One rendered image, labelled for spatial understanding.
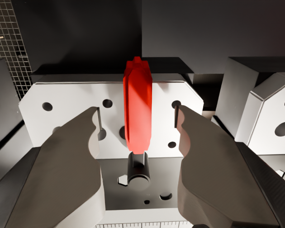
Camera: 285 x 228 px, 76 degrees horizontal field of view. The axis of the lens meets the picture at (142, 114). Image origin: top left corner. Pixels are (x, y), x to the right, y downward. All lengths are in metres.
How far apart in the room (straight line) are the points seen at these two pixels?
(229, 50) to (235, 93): 0.55
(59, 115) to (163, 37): 0.57
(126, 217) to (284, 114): 0.21
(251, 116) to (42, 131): 0.19
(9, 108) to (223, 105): 0.26
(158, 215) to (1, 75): 0.25
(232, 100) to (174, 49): 0.50
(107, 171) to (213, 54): 0.63
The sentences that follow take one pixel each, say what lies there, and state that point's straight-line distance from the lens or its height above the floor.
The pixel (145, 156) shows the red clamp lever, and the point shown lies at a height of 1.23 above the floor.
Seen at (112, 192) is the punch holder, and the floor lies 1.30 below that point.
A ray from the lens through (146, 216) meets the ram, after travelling 0.27.
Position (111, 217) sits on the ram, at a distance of 0.27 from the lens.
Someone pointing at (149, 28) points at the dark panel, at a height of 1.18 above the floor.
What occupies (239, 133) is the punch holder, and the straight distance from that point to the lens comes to 0.21.
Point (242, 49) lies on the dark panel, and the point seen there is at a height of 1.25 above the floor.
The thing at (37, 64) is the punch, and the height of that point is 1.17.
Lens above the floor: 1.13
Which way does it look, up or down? 30 degrees up
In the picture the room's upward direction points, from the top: 180 degrees counter-clockwise
